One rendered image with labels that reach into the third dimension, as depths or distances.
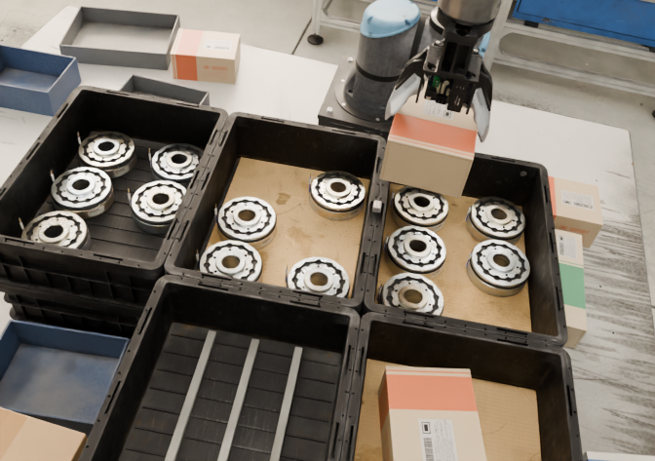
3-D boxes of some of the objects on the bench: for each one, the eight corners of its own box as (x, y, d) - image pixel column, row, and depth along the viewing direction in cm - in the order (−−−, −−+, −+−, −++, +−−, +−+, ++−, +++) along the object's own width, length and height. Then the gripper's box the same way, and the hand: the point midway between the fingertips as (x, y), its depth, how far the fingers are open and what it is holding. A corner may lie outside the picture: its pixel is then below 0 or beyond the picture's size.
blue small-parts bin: (82, 81, 160) (76, 57, 155) (54, 117, 150) (48, 93, 145) (5, 67, 161) (-3, 43, 156) (-27, 102, 151) (-37, 77, 146)
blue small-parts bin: (134, 360, 109) (130, 337, 104) (102, 444, 98) (95, 424, 93) (20, 341, 109) (9, 318, 104) (-24, 424, 99) (-39, 403, 94)
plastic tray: (134, 90, 160) (132, 73, 156) (210, 107, 158) (210, 91, 154) (79, 158, 141) (75, 140, 138) (164, 178, 139) (162, 162, 136)
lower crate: (97, 172, 139) (88, 128, 130) (232, 195, 138) (231, 153, 129) (6, 323, 111) (-15, 281, 103) (173, 354, 110) (167, 315, 101)
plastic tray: (180, 30, 180) (179, 14, 177) (168, 70, 167) (166, 54, 163) (83, 21, 179) (80, 5, 175) (61, 61, 165) (57, 45, 161)
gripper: (382, 15, 76) (361, 142, 91) (544, 49, 74) (495, 173, 89) (395, -19, 82) (372, 107, 97) (545, 14, 80) (499, 135, 95)
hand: (434, 127), depth 95 cm, fingers closed on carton, 14 cm apart
